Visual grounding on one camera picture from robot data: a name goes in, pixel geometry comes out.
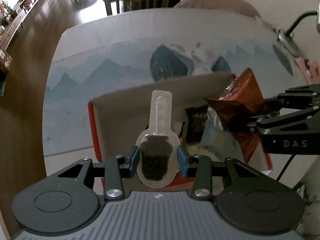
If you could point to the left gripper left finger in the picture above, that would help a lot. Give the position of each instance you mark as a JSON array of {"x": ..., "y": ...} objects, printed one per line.
[{"x": 119, "y": 167}]

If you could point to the silver desk lamp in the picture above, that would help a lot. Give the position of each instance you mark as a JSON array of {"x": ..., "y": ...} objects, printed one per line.
[{"x": 301, "y": 39}]

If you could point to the pink covered chair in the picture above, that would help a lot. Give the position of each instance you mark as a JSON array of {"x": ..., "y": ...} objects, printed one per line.
[{"x": 239, "y": 7}]

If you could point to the black snack packet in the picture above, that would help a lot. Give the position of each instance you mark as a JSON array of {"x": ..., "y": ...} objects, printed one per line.
[{"x": 197, "y": 117}]

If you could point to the light blue cookie packet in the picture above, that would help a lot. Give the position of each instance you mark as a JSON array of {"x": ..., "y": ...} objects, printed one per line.
[{"x": 217, "y": 140}]

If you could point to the red cardboard box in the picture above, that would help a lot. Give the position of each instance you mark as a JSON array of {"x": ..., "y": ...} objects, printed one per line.
[{"x": 138, "y": 131}]

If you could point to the pink paper sheet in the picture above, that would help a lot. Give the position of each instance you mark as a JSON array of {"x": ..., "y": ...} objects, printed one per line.
[{"x": 309, "y": 69}]

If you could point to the dark red snack bag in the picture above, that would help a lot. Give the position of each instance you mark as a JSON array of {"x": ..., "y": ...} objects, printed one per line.
[{"x": 240, "y": 101}]

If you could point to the long tv cabinet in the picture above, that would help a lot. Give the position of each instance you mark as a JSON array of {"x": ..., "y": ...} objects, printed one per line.
[{"x": 23, "y": 9}]

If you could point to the paper gift bag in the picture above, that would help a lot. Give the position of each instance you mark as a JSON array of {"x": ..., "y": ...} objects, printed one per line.
[{"x": 5, "y": 60}]

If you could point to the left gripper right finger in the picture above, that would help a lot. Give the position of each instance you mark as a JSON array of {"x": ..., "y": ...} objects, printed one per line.
[{"x": 198, "y": 167}]

